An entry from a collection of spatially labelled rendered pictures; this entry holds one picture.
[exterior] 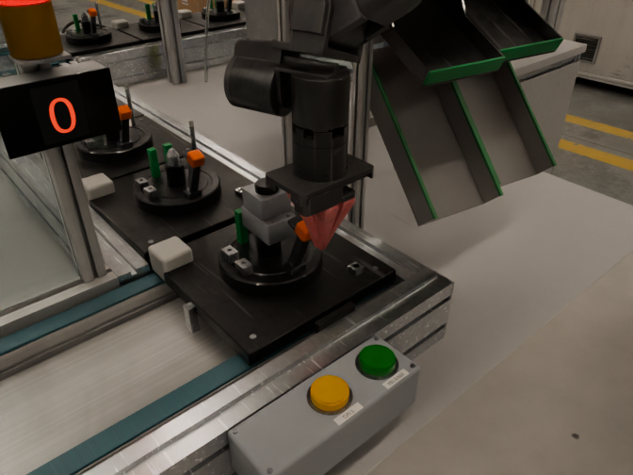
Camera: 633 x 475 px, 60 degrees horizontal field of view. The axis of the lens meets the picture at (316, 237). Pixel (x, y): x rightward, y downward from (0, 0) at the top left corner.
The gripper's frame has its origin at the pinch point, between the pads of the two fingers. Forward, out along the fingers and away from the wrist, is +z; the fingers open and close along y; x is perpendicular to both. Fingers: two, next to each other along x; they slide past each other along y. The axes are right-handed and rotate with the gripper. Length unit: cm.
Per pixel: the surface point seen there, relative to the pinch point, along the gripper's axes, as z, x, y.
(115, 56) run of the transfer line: 10, -127, -29
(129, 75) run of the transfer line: 17, -128, -32
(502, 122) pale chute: -0.5, -6.8, -46.5
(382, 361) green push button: 8.8, 12.1, 1.4
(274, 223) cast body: 0.5, -7.1, 1.2
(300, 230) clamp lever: -0.8, -2.3, 0.9
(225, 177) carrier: 8.7, -35.7, -9.2
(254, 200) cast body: -2.1, -9.6, 2.2
